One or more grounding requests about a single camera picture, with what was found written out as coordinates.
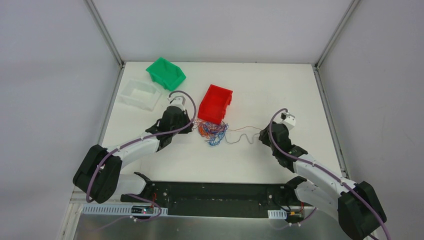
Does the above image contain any clear plastic bin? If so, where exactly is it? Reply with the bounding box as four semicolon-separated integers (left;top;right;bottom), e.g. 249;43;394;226
117;78;162;112

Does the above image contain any green plastic bin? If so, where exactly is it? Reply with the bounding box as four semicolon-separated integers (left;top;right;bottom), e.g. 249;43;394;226
146;57;187;92

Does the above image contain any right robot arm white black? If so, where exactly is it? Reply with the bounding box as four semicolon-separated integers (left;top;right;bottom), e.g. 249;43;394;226
258;122;387;240

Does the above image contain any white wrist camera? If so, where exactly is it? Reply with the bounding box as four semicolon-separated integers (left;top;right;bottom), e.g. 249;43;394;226
168;95;186;112
280;111;296;131

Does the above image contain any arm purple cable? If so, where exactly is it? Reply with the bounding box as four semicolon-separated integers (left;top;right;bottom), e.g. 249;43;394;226
268;107;393;240
85;90;198;204

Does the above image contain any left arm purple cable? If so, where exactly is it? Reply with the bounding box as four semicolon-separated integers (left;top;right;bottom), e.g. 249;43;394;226
85;90;198;204

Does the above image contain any orange wire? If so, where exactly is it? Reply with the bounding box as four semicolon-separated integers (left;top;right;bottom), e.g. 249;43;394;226
193;119;266;139

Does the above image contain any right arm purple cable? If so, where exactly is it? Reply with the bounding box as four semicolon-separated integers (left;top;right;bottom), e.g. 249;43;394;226
268;107;393;240

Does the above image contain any slotted cable duct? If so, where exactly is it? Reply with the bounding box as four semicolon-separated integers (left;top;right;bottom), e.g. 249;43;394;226
81;204;168;217
267;209;287;220

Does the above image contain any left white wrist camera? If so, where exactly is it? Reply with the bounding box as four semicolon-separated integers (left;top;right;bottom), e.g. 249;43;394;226
168;95;186;112

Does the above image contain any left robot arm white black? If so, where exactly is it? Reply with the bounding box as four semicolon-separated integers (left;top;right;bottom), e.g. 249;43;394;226
72;106;193;204

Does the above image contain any red plastic bin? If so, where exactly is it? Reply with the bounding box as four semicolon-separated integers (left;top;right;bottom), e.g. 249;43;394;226
197;84;233;125

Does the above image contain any right slotted cable duct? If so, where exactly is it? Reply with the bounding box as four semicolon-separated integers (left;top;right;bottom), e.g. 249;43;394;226
267;209;287;220

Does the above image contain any left slotted cable duct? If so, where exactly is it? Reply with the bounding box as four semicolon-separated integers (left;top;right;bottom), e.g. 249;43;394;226
81;204;168;217

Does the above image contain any purple wire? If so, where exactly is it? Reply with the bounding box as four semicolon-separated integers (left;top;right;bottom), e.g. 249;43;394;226
195;120;263;146

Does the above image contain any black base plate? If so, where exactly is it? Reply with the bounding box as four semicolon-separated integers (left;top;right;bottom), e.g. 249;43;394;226
120;173;306;219

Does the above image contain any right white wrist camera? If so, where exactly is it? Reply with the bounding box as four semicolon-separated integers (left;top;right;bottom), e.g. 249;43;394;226
280;111;296;131

